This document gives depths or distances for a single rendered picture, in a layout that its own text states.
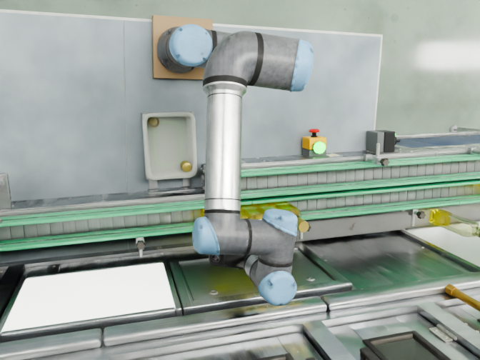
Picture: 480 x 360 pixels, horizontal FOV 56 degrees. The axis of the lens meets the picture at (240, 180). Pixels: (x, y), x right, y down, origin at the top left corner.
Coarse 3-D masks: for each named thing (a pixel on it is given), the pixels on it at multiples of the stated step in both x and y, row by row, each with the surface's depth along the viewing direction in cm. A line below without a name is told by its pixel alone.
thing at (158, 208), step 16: (320, 192) 162; (336, 192) 160; (352, 192) 160; (368, 192) 161; (112, 208) 145; (128, 208) 145; (144, 208) 146; (160, 208) 144; (176, 208) 144; (192, 208) 145; (0, 224) 131; (16, 224) 132
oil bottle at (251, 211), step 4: (252, 204) 151; (244, 208) 147; (248, 208) 147; (252, 208) 147; (256, 208) 147; (244, 212) 144; (248, 212) 142; (252, 212) 142; (256, 212) 142; (260, 212) 142; (248, 216) 140; (252, 216) 139; (256, 216) 139; (260, 216) 139
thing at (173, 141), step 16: (176, 112) 150; (144, 128) 148; (160, 128) 157; (176, 128) 158; (192, 128) 153; (144, 144) 150; (160, 144) 158; (176, 144) 159; (192, 144) 154; (160, 160) 159; (176, 160) 160; (192, 160) 156; (160, 176) 153; (176, 176) 154
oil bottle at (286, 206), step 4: (272, 204) 153; (276, 204) 150; (280, 204) 150; (284, 204) 150; (288, 204) 150; (276, 208) 149; (280, 208) 146; (284, 208) 145; (288, 208) 145; (292, 208) 145; (296, 208) 145; (292, 212) 142; (296, 212) 142; (300, 212) 143; (300, 216) 142
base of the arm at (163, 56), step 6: (168, 30) 148; (174, 30) 145; (162, 36) 147; (168, 36) 143; (162, 42) 145; (156, 48) 150; (162, 48) 145; (162, 54) 146; (162, 60) 149; (168, 60) 147; (168, 66) 149; (174, 66) 147; (180, 66) 146; (174, 72) 152; (180, 72) 151; (186, 72) 152
